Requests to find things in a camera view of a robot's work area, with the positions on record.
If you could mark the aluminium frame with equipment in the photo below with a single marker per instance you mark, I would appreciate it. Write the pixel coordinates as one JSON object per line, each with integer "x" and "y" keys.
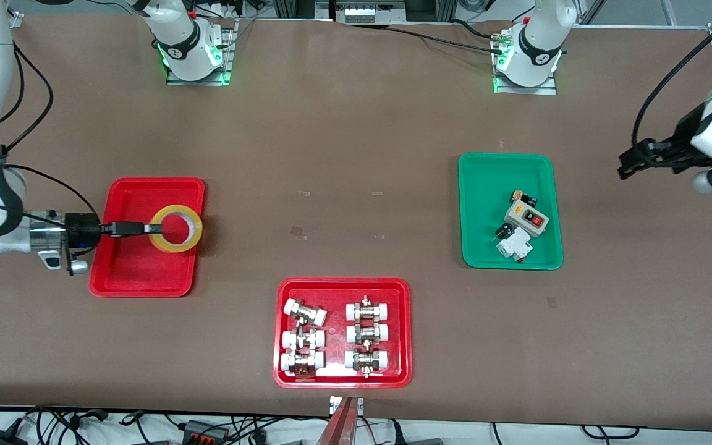
{"x": 294, "y": 9}

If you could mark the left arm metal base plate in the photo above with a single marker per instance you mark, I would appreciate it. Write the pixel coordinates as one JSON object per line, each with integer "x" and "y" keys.
{"x": 547, "y": 88}

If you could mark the yellow tape roll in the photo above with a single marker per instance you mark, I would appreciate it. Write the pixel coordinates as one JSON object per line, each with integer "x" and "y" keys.
{"x": 177, "y": 245}

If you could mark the black orange connector box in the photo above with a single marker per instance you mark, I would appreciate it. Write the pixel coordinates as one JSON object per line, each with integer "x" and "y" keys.
{"x": 204, "y": 431}

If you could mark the small black capacitor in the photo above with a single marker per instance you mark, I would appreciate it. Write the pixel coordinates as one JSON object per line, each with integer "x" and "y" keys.
{"x": 503, "y": 232}

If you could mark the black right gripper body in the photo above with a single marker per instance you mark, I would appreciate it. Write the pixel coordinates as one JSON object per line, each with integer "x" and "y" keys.
{"x": 81, "y": 230}

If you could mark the white capped metal pipe fitting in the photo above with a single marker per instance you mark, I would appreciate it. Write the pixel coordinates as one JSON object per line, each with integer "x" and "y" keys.
{"x": 303, "y": 339}
{"x": 367, "y": 334}
{"x": 366, "y": 360}
{"x": 305, "y": 312}
{"x": 302, "y": 362}
{"x": 367, "y": 310}

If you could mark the red tray with fittings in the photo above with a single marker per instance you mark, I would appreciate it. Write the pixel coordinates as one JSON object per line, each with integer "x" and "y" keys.
{"x": 336, "y": 371}

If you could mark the small black brown component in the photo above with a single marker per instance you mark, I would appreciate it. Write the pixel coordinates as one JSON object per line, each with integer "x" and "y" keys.
{"x": 526, "y": 199}

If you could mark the black power adapter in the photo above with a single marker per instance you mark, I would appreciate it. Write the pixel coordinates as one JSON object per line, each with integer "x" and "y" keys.
{"x": 4, "y": 437}

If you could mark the red metal bar silver bracket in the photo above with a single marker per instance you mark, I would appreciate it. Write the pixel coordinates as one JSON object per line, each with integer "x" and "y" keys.
{"x": 339, "y": 426}

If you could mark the white terminal strip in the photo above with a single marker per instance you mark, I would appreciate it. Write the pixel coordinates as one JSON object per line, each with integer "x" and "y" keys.
{"x": 365, "y": 13}

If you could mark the empty red plastic tray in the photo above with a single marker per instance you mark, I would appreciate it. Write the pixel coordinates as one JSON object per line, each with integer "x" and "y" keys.
{"x": 146, "y": 275}

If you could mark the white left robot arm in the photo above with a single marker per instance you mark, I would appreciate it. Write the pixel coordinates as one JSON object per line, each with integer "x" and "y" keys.
{"x": 535, "y": 55}

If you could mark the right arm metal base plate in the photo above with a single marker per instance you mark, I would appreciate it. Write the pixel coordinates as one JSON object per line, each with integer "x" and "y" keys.
{"x": 227, "y": 62}

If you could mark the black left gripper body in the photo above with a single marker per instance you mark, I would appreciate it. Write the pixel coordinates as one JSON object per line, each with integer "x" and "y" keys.
{"x": 682, "y": 137}

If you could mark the green plastic tray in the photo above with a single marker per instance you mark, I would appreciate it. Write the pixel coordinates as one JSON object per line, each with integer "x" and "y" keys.
{"x": 486, "y": 247}

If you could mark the white circuit breaker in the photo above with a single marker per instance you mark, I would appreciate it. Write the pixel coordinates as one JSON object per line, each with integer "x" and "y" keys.
{"x": 515, "y": 245}

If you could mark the grey switch box red button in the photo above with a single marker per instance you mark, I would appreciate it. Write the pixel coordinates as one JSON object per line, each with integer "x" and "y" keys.
{"x": 526, "y": 217}

